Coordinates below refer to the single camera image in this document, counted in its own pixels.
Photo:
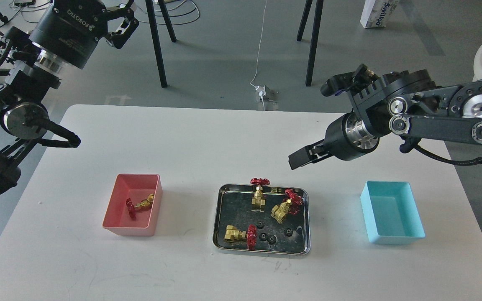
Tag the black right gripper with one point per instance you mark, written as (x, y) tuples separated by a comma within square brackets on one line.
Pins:
[(346, 138)]

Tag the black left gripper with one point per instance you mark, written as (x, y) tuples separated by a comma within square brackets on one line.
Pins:
[(68, 28)]

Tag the brass valve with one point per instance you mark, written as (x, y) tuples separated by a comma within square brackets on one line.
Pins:
[(258, 200), (291, 205), (233, 235), (145, 204)]

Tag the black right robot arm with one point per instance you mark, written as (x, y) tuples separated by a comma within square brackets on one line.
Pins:
[(406, 104)]

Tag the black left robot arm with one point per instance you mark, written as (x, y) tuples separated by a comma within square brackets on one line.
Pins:
[(30, 64)]

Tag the light blue plastic box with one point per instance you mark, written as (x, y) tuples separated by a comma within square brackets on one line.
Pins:
[(390, 213)]

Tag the pink plastic box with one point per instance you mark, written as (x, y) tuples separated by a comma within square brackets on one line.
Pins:
[(137, 187)]

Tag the white cardboard box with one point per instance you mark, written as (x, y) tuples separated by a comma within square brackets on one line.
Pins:
[(376, 13)]

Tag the black stand leg far left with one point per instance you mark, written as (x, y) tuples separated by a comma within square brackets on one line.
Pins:
[(167, 20)]

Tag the shiny metal tray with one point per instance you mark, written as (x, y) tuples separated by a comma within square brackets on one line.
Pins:
[(234, 208)]

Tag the floor power socket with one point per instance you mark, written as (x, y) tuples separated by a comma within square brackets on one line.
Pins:
[(264, 94)]

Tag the black stand leg far right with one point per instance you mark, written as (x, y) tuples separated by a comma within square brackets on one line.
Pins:
[(304, 20)]

